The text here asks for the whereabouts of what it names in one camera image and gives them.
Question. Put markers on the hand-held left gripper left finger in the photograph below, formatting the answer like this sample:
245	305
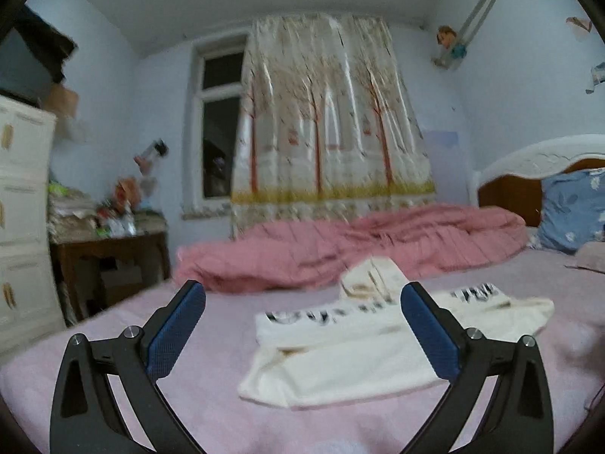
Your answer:
177	328

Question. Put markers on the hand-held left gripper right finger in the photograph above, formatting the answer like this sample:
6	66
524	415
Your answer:
430	335

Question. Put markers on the cream zip-up hooded jacket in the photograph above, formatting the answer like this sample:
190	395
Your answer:
354	364

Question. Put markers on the bed with pink sheet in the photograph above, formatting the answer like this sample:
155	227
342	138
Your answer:
203	388

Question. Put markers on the dark wooden nightstand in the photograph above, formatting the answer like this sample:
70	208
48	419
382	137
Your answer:
118	250

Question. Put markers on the cluttered bottles and toys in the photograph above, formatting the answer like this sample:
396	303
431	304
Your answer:
123	213

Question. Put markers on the pink quilt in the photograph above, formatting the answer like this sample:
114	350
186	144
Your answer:
331	246

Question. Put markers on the stack of folded cloths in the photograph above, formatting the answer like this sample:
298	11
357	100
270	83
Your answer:
71	208

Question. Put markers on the bottle with black cap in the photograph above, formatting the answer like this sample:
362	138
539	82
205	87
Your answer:
153	153

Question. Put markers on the dusty pink pillow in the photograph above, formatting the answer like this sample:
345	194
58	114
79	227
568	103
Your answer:
591	257

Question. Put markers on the white wardrobe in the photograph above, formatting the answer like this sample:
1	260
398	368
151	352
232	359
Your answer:
23	227

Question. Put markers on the blue floral pillow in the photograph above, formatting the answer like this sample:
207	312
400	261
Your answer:
572	213

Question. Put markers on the white wooden bed headboard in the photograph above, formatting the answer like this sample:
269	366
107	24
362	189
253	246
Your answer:
529	161

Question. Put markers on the white framed window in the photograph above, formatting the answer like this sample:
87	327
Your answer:
220	127

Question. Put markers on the tree print curtain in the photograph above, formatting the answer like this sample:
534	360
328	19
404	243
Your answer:
331	127

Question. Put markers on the cardboard box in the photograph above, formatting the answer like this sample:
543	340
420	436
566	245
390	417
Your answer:
64	101

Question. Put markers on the dark bag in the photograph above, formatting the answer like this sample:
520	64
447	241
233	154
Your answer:
38	52

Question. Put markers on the hanging wall doll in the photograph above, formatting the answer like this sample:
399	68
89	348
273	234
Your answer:
451	45

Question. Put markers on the blue white wall sticker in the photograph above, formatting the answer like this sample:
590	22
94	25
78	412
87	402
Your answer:
598	78

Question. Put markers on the paper wall sticker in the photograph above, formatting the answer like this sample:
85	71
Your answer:
580	24

